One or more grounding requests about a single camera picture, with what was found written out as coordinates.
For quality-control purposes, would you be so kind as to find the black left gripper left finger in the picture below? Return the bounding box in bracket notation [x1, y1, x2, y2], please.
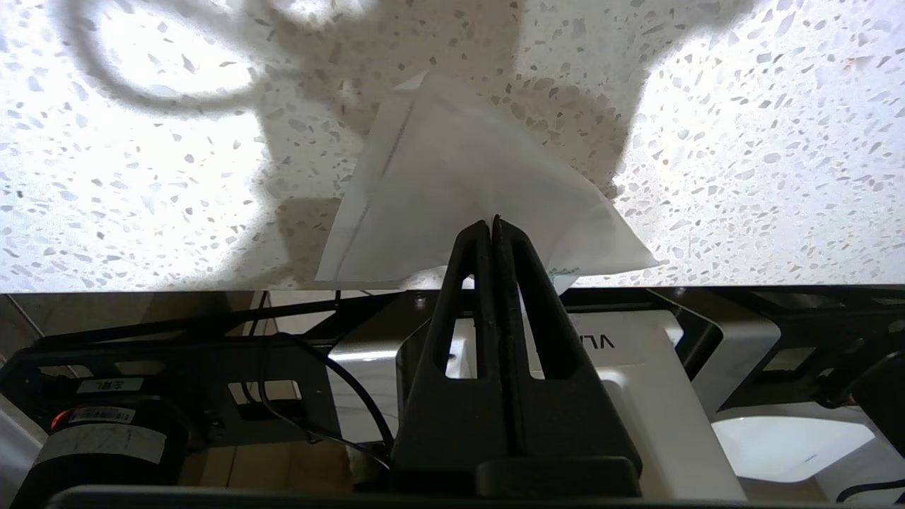
[391, 221, 508, 491]

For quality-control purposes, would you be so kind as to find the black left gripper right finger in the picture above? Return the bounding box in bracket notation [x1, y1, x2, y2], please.
[488, 216, 643, 497]

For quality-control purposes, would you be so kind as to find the small white sachet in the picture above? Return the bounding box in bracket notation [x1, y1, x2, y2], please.
[315, 71, 660, 292]

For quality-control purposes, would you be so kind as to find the thin black base cable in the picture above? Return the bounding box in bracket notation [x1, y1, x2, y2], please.
[244, 290, 395, 472]

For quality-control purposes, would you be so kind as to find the black robot chassis frame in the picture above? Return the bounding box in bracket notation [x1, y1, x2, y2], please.
[0, 286, 905, 453]

